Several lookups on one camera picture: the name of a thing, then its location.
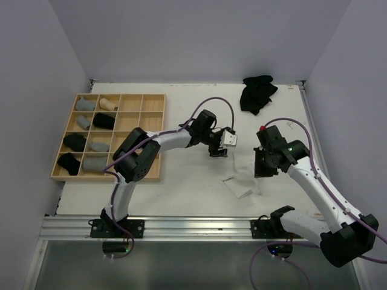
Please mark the black rolled underwear second row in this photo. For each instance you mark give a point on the black rolled underwear second row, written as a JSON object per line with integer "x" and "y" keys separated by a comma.
{"x": 103, "y": 121}

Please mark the white underwear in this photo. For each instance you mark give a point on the white underwear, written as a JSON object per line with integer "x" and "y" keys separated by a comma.
{"x": 241, "y": 182}

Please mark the beige rolled underwear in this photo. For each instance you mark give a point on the beige rolled underwear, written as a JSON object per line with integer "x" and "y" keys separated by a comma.
{"x": 107, "y": 105}

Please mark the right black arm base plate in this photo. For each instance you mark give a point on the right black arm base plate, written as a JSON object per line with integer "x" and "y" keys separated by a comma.
{"x": 261, "y": 228}

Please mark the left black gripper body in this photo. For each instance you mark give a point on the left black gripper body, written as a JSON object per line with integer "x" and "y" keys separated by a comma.
{"x": 212, "y": 139}

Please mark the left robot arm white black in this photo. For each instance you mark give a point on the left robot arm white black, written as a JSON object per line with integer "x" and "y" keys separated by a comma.
{"x": 134, "y": 158}

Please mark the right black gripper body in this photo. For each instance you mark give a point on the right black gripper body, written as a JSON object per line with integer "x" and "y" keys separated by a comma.
{"x": 268, "y": 151}

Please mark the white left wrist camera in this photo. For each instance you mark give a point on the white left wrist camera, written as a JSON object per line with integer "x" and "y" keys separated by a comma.
{"x": 228, "y": 139}

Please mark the black rolled underwear bottom row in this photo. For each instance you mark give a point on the black rolled underwear bottom row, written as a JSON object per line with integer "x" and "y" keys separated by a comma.
{"x": 69, "y": 163}

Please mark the aluminium mounting rail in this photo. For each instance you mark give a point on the aluminium mounting rail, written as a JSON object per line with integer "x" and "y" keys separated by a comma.
{"x": 180, "y": 229}

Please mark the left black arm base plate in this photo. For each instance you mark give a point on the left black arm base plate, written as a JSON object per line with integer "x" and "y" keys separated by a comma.
{"x": 133, "y": 228}

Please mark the wooden compartment tray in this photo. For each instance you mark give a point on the wooden compartment tray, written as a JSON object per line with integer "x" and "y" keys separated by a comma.
{"x": 133, "y": 110}

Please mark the grey rolled underwear second row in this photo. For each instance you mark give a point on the grey rolled underwear second row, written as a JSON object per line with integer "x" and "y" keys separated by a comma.
{"x": 83, "y": 122}

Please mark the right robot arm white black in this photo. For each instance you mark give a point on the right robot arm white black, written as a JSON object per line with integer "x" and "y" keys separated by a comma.
{"x": 345, "y": 233}

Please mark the grey rolled underwear top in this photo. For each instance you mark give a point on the grey rolled underwear top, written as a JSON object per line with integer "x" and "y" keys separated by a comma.
{"x": 85, "y": 105}

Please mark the black rolled underwear third row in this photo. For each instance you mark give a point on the black rolled underwear third row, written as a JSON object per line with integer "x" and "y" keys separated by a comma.
{"x": 75, "y": 142}

